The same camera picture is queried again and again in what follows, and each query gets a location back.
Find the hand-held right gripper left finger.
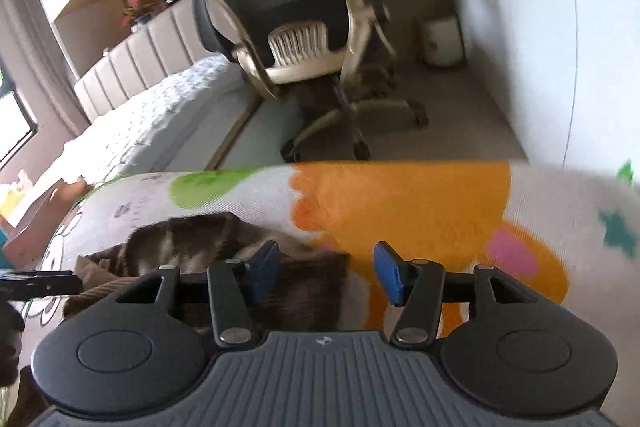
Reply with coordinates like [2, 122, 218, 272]
[116, 240, 281, 349]

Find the window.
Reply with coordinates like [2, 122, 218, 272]
[0, 57, 39, 168]

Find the white quilted bed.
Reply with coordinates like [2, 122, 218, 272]
[20, 54, 301, 195]

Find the cartoon printed blanket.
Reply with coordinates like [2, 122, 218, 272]
[0, 159, 640, 427]

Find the brown corduroy garment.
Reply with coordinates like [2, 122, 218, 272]
[0, 213, 351, 427]

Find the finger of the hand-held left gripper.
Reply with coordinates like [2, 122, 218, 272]
[0, 271, 84, 301]

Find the red flower bouquet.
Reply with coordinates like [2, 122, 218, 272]
[120, 0, 162, 28]

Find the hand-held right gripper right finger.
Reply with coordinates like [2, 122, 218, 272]
[373, 242, 539, 349]

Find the grey curtain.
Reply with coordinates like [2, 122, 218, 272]
[0, 0, 92, 138]

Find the white trash bin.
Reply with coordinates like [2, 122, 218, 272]
[420, 14, 469, 68]

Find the beige mesh office chair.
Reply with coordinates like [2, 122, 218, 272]
[190, 0, 431, 164]

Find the beige padded headboard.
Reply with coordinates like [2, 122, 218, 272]
[74, 0, 217, 124]

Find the yellow tissue pack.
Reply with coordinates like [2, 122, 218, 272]
[0, 172, 34, 219]

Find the brown cardboard box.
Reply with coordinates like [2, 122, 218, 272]
[6, 177, 89, 266]

